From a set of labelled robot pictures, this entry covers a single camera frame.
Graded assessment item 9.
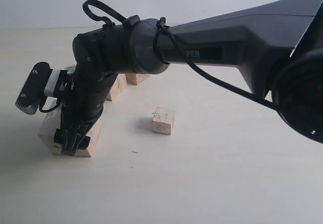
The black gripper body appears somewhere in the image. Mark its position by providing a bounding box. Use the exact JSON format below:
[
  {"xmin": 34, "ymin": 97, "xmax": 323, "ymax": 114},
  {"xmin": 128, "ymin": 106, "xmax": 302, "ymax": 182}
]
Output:
[{"xmin": 58, "ymin": 70, "xmax": 118, "ymax": 133}]

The second largest wooden cube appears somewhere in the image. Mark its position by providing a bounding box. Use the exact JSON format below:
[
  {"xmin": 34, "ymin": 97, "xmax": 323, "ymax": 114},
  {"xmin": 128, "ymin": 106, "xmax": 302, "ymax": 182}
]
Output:
[{"xmin": 64, "ymin": 64, "xmax": 128, "ymax": 101}]

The third largest wooden cube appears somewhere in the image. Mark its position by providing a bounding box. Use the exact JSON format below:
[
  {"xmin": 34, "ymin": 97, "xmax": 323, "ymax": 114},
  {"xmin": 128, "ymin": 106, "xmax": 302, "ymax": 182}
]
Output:
[{"xmin": 126, "ymin": 74, "xmax": 150, "ymax": 85}]

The smallest wooden cube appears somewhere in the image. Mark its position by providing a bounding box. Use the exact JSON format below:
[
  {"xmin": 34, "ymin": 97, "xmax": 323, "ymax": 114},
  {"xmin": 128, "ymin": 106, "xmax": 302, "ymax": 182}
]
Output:
[{"xmin": 152, "ymin": 107, "xmax": 175, "ymax": 135}]

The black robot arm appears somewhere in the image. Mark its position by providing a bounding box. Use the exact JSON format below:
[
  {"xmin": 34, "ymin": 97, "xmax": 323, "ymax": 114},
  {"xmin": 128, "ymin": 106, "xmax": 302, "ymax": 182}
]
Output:
[{"xmin": 54, "ymin": 0, "xmax": 322, "ymax": 156}]

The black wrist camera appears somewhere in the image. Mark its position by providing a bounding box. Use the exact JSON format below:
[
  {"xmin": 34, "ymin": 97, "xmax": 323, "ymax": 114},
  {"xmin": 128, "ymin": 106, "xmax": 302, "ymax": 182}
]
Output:
[{"xmin": 15, "ymin": 62, "xmax": 69, "ymax": 115}]

